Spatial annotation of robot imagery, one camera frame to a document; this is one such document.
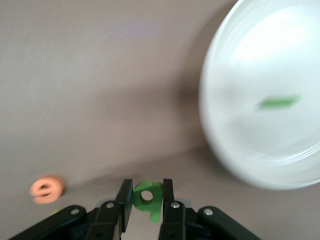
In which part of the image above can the green foam letter l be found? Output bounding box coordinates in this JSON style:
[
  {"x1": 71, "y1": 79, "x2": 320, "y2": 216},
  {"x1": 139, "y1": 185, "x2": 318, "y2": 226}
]
[{"x1": 257, "y1": 94, "x2": 301, "y2": 111}]

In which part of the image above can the beige round plate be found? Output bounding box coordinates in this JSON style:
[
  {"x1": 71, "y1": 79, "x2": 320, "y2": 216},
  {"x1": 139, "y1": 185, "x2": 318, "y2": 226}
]
[{"x1": 198, "y1": 0, "x2": 320, "y2": 191}]

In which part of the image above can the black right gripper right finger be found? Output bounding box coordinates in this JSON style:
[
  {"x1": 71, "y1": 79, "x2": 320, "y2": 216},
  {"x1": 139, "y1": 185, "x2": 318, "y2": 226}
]
[{"x1": 158, "y1": 178, "x2": 263, "y2": 240}]

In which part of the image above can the green foam letter b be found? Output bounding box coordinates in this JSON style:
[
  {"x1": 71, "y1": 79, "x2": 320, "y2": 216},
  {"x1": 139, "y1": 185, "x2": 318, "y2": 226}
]
[{"x1": 132, "y1": 181, "x2": 165, "y2": 224}]

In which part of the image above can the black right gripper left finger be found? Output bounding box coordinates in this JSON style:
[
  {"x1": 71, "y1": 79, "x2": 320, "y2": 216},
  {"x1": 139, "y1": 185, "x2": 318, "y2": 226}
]
[{"x1": 7, "y1": 178, "x2": 135, "y2": 240}]

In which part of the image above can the orange foam letter e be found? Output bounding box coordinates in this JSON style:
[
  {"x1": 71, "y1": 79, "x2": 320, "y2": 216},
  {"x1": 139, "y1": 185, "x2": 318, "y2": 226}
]
[{"x1": 29, "y1": 174, "x2": 66, "y2": 205}]

